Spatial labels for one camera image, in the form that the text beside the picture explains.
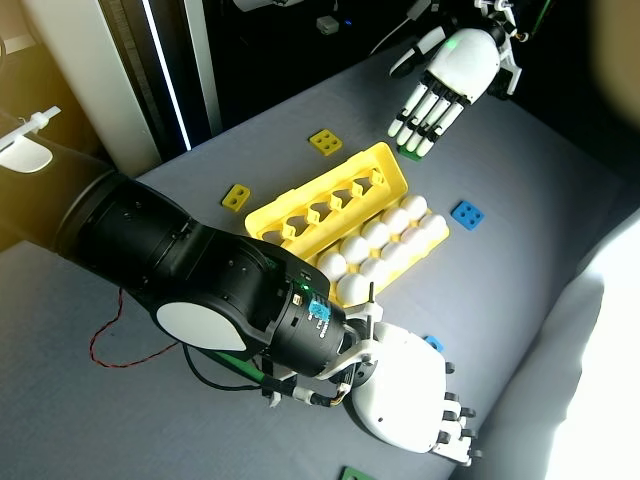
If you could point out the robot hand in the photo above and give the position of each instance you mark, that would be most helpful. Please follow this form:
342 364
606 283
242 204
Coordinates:
462 62
400 390

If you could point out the yellow egg carton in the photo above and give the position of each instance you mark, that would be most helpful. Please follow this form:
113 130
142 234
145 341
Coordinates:
385 160

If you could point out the white toy egg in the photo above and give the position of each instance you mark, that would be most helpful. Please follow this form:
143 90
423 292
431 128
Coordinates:
352 287
395 252
433 226
376 234
355 248
396 220
331 265
414 205
414 239
372 269

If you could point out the blue two-hole block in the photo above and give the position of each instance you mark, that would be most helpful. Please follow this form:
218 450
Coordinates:
434 343

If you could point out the green holed block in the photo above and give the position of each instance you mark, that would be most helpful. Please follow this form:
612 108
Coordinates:
356 474

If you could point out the green toy block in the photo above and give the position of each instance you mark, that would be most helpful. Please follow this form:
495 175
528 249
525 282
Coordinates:
410 156

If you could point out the grey table cloth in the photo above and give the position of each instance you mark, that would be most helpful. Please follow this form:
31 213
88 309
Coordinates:
500 300

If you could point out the blue four-hole square block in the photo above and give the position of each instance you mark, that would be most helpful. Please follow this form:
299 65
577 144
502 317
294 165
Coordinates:
468 215

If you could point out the yellow four-hole square block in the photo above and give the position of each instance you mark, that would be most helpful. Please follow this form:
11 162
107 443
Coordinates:
326 141

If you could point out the white device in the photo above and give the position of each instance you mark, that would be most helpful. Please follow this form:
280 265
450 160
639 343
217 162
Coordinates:
270 4

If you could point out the yellow triangle holed block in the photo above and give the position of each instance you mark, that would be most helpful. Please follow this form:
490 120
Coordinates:
227 204

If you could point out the white stand column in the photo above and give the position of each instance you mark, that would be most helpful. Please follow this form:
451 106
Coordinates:
90 75

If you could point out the white post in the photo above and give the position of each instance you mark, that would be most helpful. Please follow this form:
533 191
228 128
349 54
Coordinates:
202 65

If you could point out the black rail with light strip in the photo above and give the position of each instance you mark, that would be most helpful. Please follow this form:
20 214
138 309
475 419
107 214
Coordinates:
157 100

